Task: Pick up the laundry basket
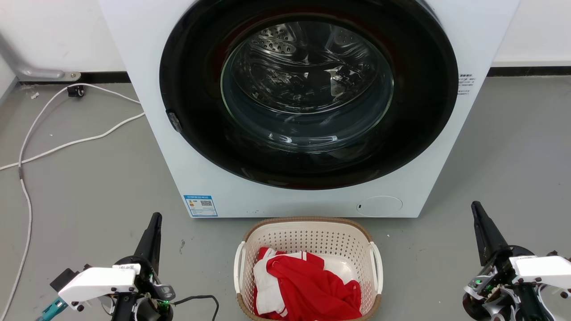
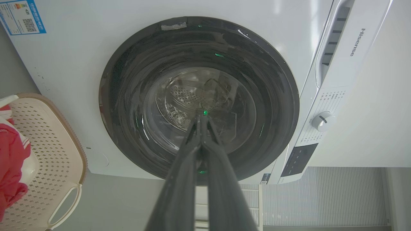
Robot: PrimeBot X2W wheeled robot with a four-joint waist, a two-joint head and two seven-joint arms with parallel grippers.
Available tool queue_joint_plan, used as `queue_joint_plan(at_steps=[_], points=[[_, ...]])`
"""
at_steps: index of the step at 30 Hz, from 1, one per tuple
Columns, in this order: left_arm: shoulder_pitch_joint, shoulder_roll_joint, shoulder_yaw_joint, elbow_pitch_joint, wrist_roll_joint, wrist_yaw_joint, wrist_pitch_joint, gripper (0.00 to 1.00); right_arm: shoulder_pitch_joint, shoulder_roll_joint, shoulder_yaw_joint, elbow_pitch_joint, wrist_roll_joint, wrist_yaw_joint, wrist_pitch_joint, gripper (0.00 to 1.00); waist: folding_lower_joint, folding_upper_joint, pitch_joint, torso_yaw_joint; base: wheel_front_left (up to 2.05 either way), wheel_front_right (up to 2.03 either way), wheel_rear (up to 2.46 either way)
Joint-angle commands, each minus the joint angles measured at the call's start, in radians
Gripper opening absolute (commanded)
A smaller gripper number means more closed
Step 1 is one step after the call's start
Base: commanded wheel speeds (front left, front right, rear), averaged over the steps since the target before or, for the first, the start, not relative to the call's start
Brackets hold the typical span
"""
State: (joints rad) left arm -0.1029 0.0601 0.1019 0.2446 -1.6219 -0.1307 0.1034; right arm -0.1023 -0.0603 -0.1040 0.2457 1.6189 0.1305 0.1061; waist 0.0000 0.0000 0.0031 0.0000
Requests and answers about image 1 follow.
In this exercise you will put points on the small black floor plug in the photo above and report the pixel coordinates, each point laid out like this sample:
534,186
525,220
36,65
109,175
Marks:
76,91

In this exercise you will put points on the white front-load washing machine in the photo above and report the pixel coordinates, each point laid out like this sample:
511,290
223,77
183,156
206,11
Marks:
171,174

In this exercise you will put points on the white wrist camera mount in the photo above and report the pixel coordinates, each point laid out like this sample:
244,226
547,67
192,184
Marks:
546,267
98,281

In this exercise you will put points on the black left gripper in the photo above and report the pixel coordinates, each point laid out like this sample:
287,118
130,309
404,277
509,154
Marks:
142,303

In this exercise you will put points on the steel washer drum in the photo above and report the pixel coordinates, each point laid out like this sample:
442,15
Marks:
279,42

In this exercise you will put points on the red and white garment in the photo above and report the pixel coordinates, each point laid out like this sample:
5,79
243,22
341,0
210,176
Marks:
308,290

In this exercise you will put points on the blue energy label sticker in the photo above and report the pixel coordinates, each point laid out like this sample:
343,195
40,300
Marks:
200,205

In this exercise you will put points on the small printed text sticker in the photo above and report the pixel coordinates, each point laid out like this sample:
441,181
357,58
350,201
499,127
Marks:
466,84

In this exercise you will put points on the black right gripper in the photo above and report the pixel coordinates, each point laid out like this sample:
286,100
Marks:
499,290

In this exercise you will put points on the black round washer door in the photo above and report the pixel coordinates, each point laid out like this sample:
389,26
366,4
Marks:
192,89

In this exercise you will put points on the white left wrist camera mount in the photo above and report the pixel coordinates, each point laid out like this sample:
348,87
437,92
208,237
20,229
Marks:
98,281

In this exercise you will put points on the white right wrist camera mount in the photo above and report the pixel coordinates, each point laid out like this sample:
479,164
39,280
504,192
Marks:
546,267

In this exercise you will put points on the teal plastic clip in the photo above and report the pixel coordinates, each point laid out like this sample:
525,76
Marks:
52,308

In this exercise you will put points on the cream plastic laundry basket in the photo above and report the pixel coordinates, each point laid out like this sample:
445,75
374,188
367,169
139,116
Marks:
308,234

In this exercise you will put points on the round white filter cover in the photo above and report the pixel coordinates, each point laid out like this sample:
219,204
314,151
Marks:
379,206

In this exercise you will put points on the grey wall pipe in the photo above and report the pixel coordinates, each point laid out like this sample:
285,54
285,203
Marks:
26,71

